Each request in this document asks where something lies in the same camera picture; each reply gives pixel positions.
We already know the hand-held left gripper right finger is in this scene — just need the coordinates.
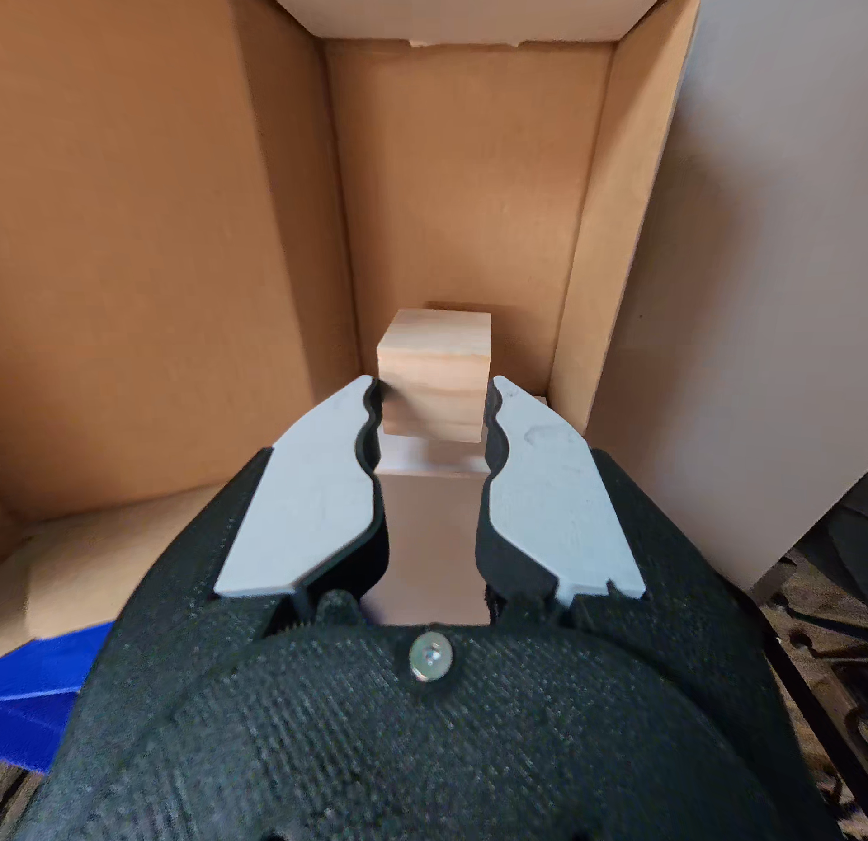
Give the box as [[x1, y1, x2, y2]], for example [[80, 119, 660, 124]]
[[475, 375, 647, 608]]

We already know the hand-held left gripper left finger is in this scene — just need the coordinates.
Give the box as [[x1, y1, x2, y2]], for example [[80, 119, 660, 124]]
[[213, 375, 391, 618]]

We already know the natural wooden block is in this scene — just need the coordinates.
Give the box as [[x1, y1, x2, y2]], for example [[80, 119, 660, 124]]
[[359, 437, 492, 627], [376, 307, 492, 444]]

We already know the dented white cardboard box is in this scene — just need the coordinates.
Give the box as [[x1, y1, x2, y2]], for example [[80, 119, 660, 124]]
[[0, 0, 708, 642]]

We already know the blue plastic bin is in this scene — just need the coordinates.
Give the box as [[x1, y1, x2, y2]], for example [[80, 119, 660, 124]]
[[0, 620, 116, 775]]

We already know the black chair base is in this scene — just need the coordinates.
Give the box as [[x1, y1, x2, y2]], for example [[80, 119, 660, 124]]
[[749, 553, 868, 818]]

